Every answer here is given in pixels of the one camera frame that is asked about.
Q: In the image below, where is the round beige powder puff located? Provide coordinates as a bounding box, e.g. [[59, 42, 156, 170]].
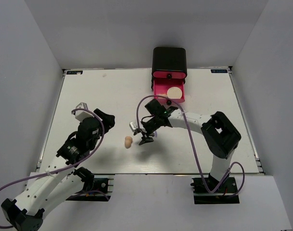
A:
[[166, 87, 183, 99]]

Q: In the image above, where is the black drawer organizer cabinet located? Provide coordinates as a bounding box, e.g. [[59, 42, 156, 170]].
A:
[[151, 47, 188, 90]]

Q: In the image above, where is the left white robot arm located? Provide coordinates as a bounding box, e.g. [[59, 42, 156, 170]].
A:
[[1, 108, 115, 231]]

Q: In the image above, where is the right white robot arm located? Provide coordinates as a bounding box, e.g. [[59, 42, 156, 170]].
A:
[[132, 99, 242, 192]]

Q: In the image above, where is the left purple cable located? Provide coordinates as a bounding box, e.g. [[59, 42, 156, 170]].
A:
[[0, 108, 106, 228]]

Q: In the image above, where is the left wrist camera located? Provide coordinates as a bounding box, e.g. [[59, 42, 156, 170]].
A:
[[72, 102, 92, 122]]

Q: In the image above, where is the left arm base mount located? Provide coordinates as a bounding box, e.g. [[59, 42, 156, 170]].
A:
[[67, 167, 114, 202]]

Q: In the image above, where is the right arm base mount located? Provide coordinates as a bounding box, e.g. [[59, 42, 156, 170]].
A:
[[188, 173, 241, 205]]

